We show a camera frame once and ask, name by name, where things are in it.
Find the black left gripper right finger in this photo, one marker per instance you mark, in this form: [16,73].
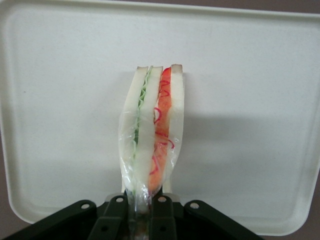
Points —
[200,222]

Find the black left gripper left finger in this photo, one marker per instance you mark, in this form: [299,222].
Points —
[75,222]

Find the plastic-wrapped sandwich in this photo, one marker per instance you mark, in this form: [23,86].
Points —
[150,140]

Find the white rectangular plastic tray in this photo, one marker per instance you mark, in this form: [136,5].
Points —
[237,112]

